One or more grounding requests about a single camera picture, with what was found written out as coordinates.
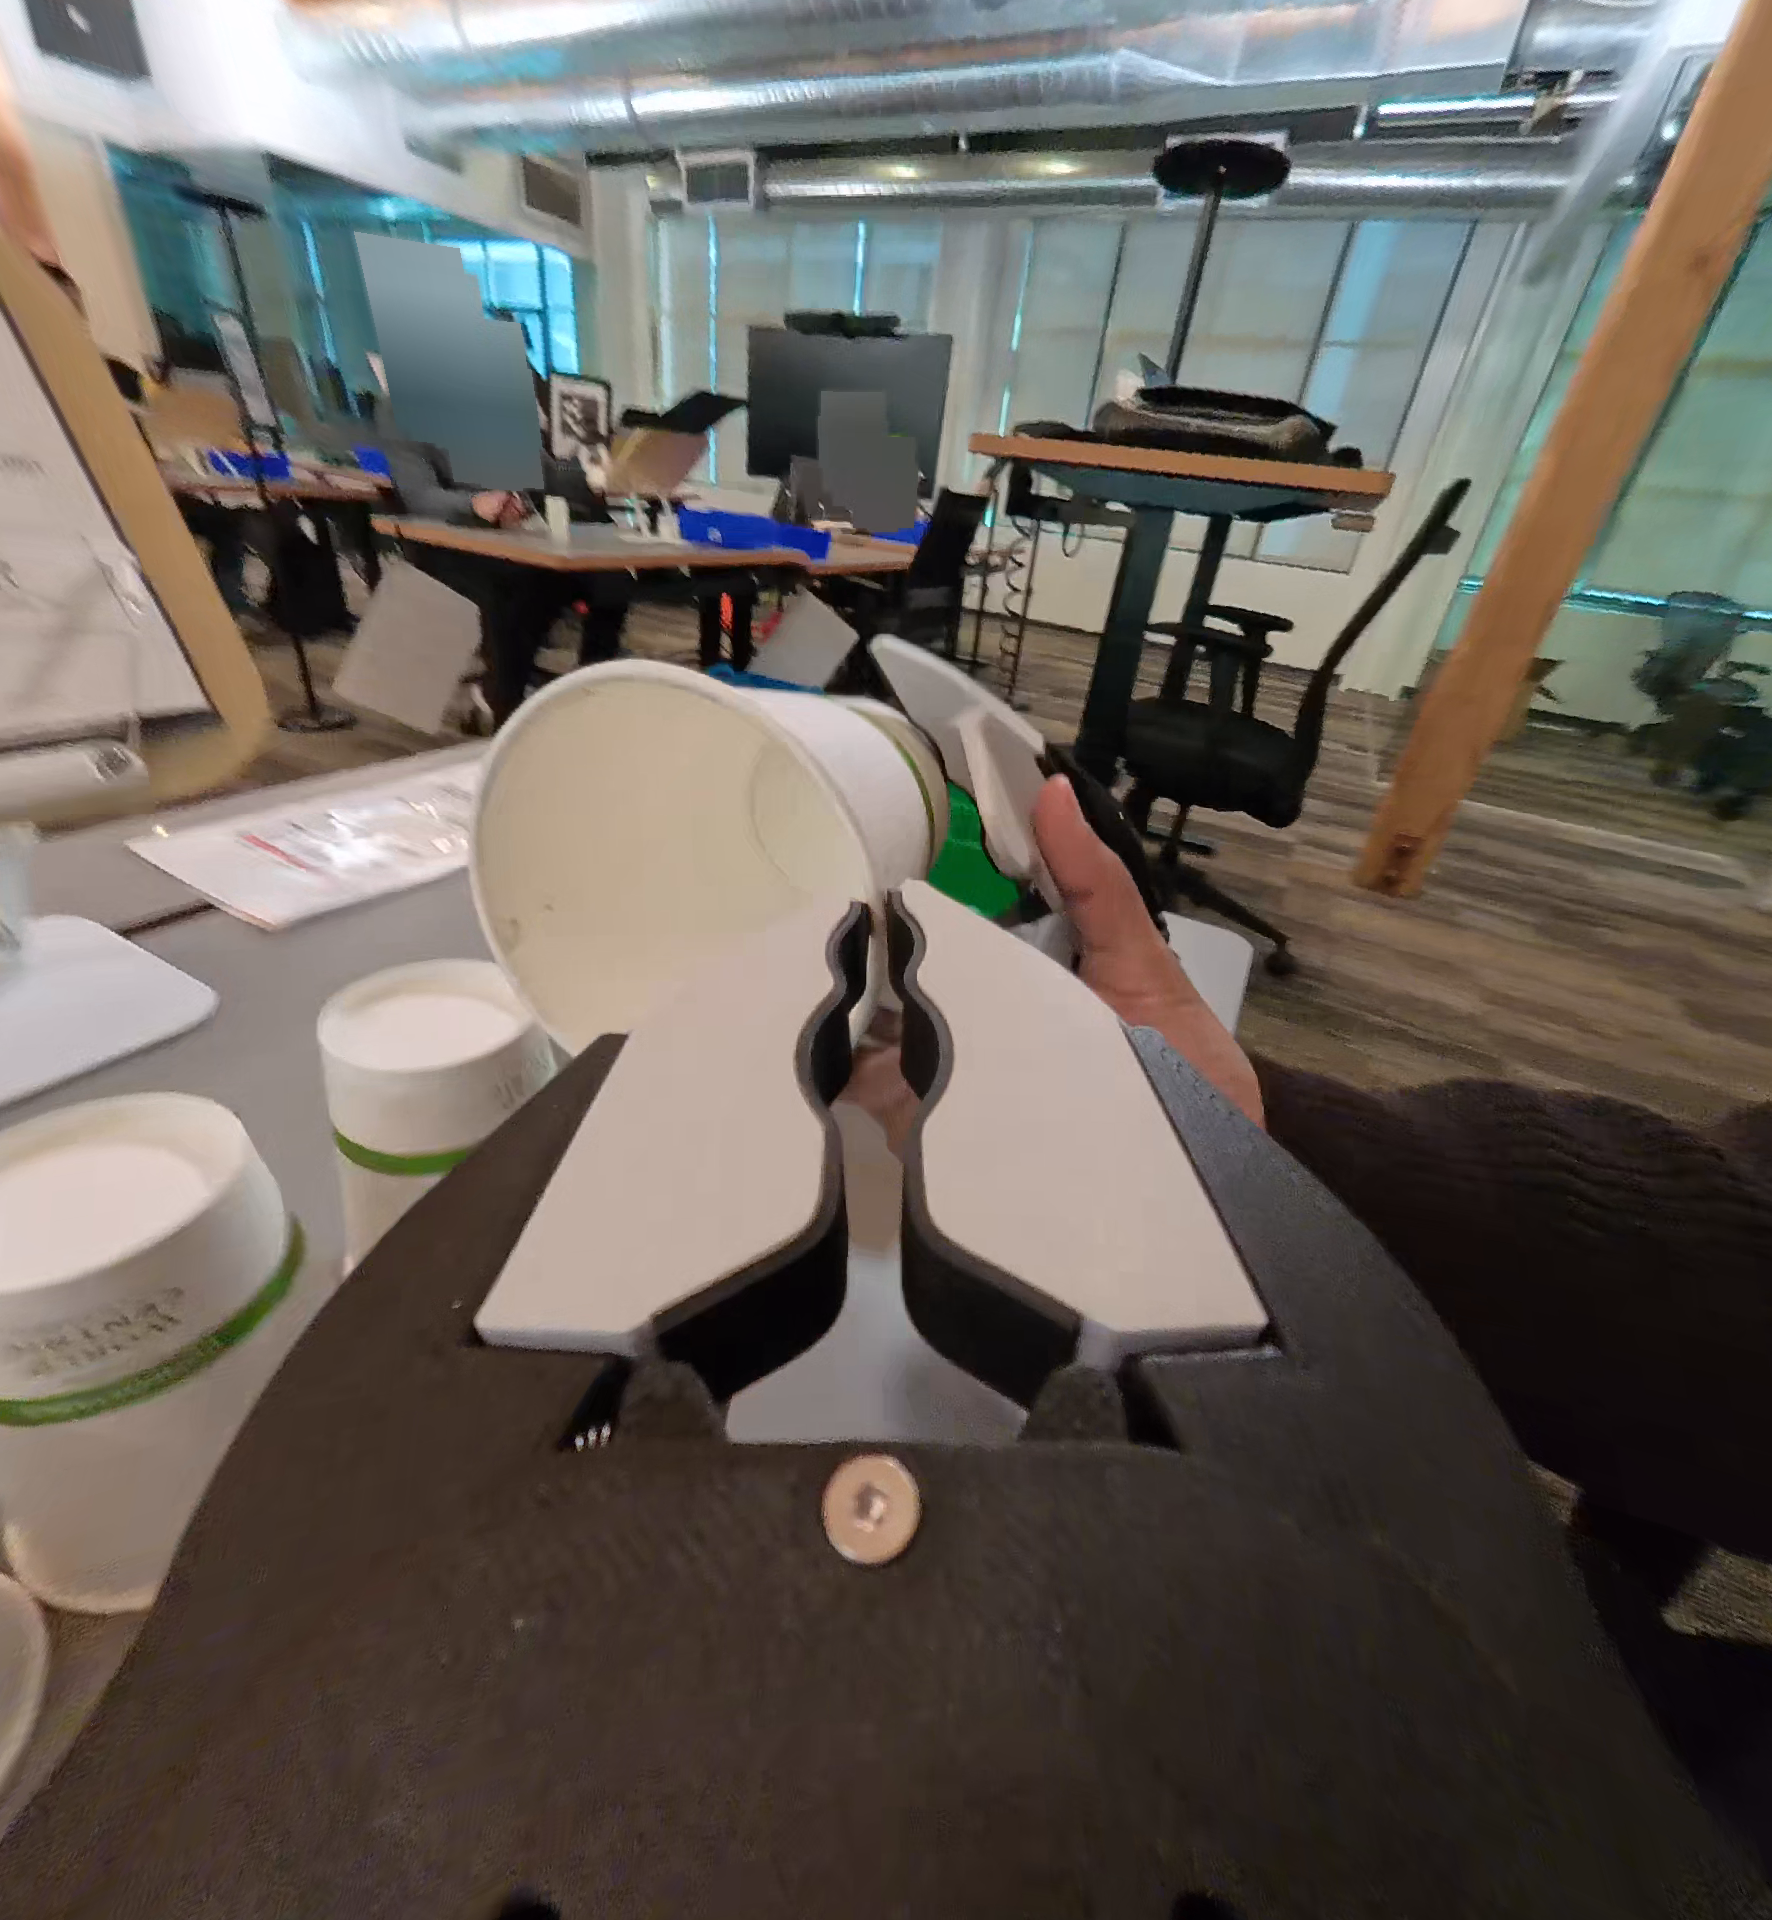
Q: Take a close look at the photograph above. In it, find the green plastic bin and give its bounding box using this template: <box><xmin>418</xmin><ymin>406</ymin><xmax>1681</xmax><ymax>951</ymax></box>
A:
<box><xmin>921</xmin><ymin>779</ymin><xmax>1025</xmax><ymax>919</ymax></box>

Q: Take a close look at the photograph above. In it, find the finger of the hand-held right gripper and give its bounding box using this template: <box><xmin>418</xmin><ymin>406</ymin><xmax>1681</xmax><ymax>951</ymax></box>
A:
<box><xmin>868</xmin><ymin>636</ymin><xmax>1048</xmax><ymax>770</ymax></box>
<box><xmin>947</xmin><ymin>731</ymin><xmax>1052</xmax><ymax>905</ymax></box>

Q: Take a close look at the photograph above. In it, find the black computer monitor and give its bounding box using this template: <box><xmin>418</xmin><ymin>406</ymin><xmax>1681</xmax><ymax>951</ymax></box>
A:
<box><xmin>745</xmin><ymin>323</ymin><xmax>958</xmax><ymax>486</ymax></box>

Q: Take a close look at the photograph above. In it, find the white board stand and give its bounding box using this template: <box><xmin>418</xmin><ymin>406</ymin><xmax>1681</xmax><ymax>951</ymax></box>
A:
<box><xmin>0</xmin><ymin>742</ymin><xmax>223</xmax><ymax>1144</ymax></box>

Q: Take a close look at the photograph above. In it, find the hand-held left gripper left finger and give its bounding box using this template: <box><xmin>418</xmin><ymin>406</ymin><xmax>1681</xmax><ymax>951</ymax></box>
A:
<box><xmin>470</xmin><ymin>897</ymin><xmax>877</xmax><ymax>1409</ymax></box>

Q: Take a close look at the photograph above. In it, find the black-legged standing desk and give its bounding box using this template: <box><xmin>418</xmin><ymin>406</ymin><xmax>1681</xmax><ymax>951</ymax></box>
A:
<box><xmin>968</xmin><ymin>432</ymin><xmax>1398</xmax><ymax>798</ymax></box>

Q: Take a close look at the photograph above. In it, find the printed instruction board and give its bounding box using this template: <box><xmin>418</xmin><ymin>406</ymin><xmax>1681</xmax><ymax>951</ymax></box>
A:
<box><xmin>0</xmin><ymin>143</ymin><xmax>274</xmax><ymax>818</ymax></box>

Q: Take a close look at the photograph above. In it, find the black bag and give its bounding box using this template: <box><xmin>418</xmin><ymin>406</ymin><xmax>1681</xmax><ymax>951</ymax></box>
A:
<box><xmin>1094</xmin><ymin>351</ymin><xmax>1365</xmax><ymax>469</ymax></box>

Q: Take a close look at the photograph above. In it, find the wooden desk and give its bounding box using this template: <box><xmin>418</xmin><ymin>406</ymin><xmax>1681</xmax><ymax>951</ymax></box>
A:
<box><xmin>371</xmin><ymin>510</ymin><xmax>917</xmax><ymax>722</ymax></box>

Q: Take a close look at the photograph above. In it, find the laminated paper sheet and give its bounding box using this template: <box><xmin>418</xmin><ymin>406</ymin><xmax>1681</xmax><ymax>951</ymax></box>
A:
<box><xmin>123</xmin><ymin>746</ymin><xmax>493</xmax><ymax>935</ymax></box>

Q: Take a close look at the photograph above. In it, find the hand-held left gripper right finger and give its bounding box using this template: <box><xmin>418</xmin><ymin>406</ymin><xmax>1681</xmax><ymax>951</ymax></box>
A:
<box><xmin>882</xmin><ymin>882</ymin><xmax>1273</xmax><ymax>1409</ymax></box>

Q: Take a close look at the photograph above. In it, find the blue plastic bin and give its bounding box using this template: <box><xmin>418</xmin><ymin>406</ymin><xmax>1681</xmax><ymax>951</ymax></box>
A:
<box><xmin>676</xmin><ymin>506</ymin><xmax>836</xmax><ymax>565</ymax></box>

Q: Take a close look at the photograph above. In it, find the person's right hand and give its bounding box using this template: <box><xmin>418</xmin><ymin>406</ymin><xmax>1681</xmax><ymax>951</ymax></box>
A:
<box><xmin>1034</xmin><ymin>776</ymin><xmax>1268</xmax><ymax>1127</ymax></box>

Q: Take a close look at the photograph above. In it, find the person's right forearm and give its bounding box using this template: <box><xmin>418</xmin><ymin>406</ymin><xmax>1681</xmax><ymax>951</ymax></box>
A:
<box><xmin>1253</xmin><ymin>1049</ymin><xmax>1772</xmax><ymax>1599</ymax></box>

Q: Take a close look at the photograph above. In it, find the grey desk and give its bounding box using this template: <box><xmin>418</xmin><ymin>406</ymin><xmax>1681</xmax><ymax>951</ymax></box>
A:
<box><xmin>0</xmin><ymin>742</ymin><xmax>1254</xmax><ymax>1696</ymax></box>

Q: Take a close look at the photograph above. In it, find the black office chair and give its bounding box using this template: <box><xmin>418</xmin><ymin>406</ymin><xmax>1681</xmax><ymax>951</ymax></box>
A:
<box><xmin>1118</xmin><ymin>478</ymin><xmax>1475</xmax><ymax>979</ymax></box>
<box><xmin>884</xmin><ymin>488</ymin><xmax>996</xmax><ymax>665</ymax></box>
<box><xmin>1634</xmin><ymin>588</ymin><xmax>1772</xmax><ymax>825</ymax></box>

